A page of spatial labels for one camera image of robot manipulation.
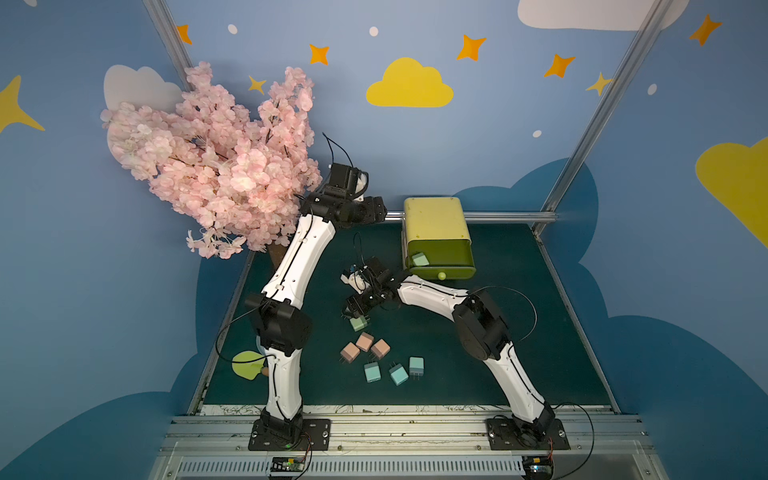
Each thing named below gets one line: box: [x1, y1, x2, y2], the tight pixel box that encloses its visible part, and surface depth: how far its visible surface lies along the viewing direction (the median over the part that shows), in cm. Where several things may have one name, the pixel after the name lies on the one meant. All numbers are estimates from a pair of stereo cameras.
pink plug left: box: [340, 342, 360, 364], surface depth 88 cm
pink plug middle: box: [356, 332, 374, 352], surface depth 90 cm
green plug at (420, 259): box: [412, 252, 429, 266], surface depth 92 cm
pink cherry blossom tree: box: [102, 61, 322, 259], surface depth 62 cm
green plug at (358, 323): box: [350, 315, 367, 332], surface depth 94 cm
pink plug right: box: [371, 338, 391, 360], surface depth 90 cm
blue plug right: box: [409, 356, 424, 380], surface depth 86 cm
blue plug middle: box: [388, 361, 409, 386], surface depth 84 cm
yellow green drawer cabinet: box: [401, 197, 476, 277], surface depth 94 cm
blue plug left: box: [364, 361, 381, 383], surface depth 85 cm
